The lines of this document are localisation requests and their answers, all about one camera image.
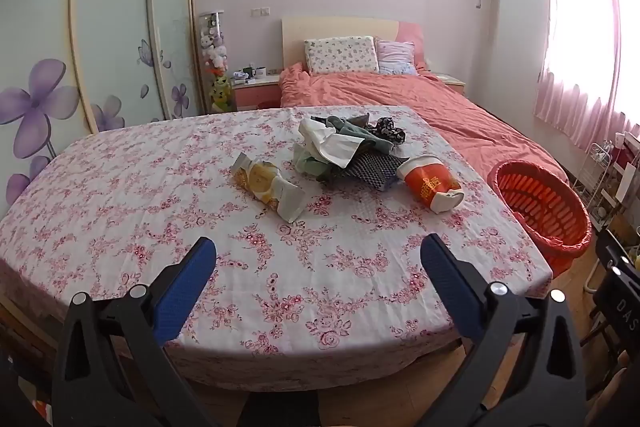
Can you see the light green cloth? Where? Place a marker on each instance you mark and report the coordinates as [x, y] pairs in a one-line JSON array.
[[307, 164]]

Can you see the pink curtain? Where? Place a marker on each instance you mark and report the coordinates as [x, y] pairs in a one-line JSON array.
[[580, 57]]

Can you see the orange paper noodle cup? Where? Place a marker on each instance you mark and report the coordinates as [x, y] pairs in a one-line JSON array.
[[427, 184]]

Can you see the dark floral cloth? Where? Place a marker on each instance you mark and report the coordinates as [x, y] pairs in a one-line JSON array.
[[390, 129]]

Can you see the white floral pillow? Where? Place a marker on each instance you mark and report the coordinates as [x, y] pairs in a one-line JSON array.
[[340, 54]]

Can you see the yellow snack packet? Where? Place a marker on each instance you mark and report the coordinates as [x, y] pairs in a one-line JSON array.
[[262, 184]]

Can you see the orange plastic laundry basket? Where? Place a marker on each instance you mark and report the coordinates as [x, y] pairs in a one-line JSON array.
[[540, 202]]

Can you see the clear tube of plush toys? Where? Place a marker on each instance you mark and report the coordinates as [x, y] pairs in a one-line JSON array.
[[217, 62]]

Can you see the bed with pink duvet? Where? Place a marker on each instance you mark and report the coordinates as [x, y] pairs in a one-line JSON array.
[[400, 94]]

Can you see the pink striped pillow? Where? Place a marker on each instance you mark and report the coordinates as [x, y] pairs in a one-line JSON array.
[[395, 57]]

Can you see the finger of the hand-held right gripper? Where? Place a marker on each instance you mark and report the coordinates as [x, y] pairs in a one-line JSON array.
[[612, 247]]

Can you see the white wall outlet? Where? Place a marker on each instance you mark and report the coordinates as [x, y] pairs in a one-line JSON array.
[[260, 12]]

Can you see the glass wardrobe with purple flowers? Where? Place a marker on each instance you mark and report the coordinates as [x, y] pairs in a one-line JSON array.
[[100, 32]]

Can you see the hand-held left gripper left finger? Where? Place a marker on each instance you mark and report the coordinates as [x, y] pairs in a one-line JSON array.
[[185, 287]]

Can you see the cream and pink headboard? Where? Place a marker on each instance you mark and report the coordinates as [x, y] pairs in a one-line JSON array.
[[340, 27]]

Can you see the pink floral tablecloth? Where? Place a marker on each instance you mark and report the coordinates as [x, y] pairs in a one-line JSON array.
[[150, 187]]

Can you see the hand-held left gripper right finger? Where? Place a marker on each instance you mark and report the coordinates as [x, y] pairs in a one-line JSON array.
[[450, 284]]

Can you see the pink and white nightstand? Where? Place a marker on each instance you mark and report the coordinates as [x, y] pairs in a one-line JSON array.
[[454, 83], [255, 94]]

